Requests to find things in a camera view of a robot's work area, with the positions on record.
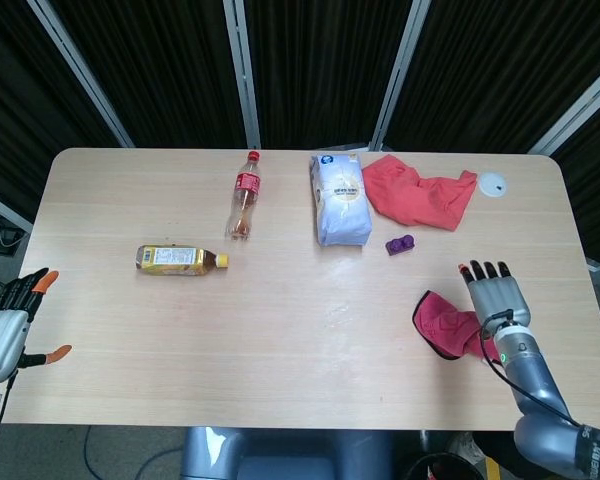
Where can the light blue paper bag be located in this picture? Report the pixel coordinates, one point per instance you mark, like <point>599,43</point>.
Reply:
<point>342,210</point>

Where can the black waste bin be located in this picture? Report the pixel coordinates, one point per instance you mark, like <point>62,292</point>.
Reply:
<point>440,470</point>

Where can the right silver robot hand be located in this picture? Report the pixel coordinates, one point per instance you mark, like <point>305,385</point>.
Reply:
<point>497,300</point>

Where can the yellow label tea bottle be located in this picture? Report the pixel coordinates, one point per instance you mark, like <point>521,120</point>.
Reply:
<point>175,260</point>

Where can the purple toy brick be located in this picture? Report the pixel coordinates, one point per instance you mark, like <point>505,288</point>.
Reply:
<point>400,246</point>

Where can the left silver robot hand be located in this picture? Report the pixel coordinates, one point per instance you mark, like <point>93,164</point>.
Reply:
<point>2,340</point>

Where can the red label cola bottle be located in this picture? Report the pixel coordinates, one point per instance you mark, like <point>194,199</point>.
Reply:
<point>245,190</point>

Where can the grey metal partition post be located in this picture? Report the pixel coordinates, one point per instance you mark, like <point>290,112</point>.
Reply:
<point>5,212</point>
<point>82,75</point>
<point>242,75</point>
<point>575,119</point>
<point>399,75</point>

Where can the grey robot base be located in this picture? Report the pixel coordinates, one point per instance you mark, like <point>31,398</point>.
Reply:
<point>290,455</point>

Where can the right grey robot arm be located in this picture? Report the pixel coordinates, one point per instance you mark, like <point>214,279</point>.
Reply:
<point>530,365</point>

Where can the pink cloth with black edge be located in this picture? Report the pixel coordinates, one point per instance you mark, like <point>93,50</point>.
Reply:
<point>440,320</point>

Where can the orange red cloth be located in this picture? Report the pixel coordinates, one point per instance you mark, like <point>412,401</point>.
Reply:
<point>410,200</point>

